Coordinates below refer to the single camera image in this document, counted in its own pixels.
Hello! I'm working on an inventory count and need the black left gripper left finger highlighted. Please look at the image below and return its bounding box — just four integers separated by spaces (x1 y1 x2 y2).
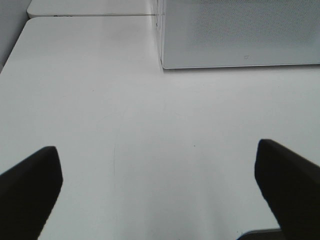
0 146 63 240

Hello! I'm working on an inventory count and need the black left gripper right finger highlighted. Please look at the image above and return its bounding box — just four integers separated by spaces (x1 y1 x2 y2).
254 139 320 240

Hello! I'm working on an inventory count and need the white partition stand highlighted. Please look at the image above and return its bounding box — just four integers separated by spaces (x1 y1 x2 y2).
0 0 31 71

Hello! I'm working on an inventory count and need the white microwave oven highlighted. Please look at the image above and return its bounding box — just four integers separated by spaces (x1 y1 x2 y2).
151 0 320 70

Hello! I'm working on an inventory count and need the white rear table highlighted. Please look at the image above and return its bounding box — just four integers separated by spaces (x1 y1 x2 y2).
27 0 154 18

